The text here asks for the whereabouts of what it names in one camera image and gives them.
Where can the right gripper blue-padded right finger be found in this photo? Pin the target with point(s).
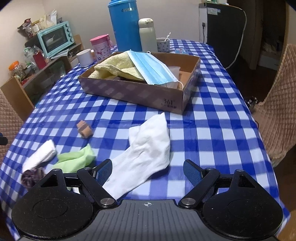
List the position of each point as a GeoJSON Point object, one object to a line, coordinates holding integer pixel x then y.
{"type": "Point", "coordinates": [203, 181]}

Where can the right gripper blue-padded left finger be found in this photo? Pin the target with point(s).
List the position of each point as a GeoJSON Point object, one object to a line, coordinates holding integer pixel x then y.
{"type": "Point", "coordinates": [92, 180]}

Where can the light green cleaning cloth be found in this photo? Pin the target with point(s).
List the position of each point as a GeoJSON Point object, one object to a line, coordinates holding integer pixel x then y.
{"type": "Point", "coordinates": [71, 162]}

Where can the white small towel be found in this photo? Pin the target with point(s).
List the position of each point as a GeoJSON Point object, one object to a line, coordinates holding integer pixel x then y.
{"type": "Point", "coordinates": [44, 153]}

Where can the white sock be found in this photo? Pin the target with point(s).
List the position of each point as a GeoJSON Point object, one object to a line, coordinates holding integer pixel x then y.
{"type": "Point", "coordinates": [148, 153]}

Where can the purple velvet scrunchie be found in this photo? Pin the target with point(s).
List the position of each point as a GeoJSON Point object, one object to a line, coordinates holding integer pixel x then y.
{"type": "Point", "coordinates": [30, 177]}

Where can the pale yellow towel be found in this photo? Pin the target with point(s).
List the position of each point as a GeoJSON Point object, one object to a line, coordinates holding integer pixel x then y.
{"type": "Point", "coordinates": [117, 65]}

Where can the light blue surgical mask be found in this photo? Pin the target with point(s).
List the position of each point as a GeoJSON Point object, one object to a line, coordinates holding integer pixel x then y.
{"type": "Point", "coordinates": [154, 71]}

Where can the white drawstring cloth bag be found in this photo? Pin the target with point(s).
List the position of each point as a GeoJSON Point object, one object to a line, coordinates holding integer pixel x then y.
{"type": "Point", "coordinates": [176, 71]}

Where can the beige bandage roll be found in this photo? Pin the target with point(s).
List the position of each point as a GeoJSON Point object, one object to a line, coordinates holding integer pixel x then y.
{"type": "Point", "coordinates": [84, 129]}

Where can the blue white checkered tablecloth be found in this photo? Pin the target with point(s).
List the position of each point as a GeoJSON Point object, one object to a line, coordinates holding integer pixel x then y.
{"type": "Point", "coordinates": [215, 130]}

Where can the brown cardboard box tray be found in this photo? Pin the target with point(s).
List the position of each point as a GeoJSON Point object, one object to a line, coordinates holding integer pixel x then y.
{"type": "Point", "coordinates": [173, 100]}

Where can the right quilted brown chair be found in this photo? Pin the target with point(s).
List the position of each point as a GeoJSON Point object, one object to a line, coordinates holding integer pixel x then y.
{"type": "Point", "coordinates": [276, 114]}

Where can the quilted brown chair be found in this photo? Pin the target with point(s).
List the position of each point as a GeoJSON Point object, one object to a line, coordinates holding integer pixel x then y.
{"type": "Point", "coordinates": [276, 114]}
{"type": "Point", "coordinates": [10, 122]}

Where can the left quilted brown chair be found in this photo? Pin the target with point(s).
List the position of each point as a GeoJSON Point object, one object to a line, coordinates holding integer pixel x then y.
{"type": "Point", "coordinates": [10, 122]}

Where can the white mug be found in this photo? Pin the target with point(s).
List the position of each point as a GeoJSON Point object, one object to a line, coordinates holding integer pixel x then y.
{"type": "Point", "coordinates": [85, 58]}

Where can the wooden shelf cabinet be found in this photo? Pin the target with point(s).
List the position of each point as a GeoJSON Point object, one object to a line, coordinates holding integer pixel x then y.
{"type": "Point", "coordinates": [24, 97]}

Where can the red box on shelf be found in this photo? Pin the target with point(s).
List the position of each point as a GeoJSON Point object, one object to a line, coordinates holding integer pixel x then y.
{"type": "Point", "coordinates": [39, 59]}

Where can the pink hello kitty container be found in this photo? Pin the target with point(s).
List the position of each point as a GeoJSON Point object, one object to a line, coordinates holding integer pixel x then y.
{"type": "Point", "coordinates": [101, 46]}

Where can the orange lid glass jar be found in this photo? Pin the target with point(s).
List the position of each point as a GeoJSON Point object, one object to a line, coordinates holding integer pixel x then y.
{"type": "Point", "coordinates": [16, 69]}

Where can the patterned cup with spoon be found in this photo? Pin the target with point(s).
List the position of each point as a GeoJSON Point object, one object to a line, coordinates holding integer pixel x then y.
{"type": "Point", "coordinates": [163, 44]}

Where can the mint green toaster oven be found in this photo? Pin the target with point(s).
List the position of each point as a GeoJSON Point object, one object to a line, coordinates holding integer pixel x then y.
{"type": "Point", "coordinates": [55, 39]}

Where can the cream white bottle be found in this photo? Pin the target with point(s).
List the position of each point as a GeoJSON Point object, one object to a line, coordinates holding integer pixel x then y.
{"type": "Point", "coordinates": [147, 35]}

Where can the black refrigerator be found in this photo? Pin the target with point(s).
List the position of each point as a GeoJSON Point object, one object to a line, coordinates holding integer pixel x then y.
{"type": "Point", "coordinates": [222, 27]}

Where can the tall blue thermos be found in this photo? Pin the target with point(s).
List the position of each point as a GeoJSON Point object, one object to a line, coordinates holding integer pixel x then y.
{"type": "Point", "coordinates": [124, 18]}

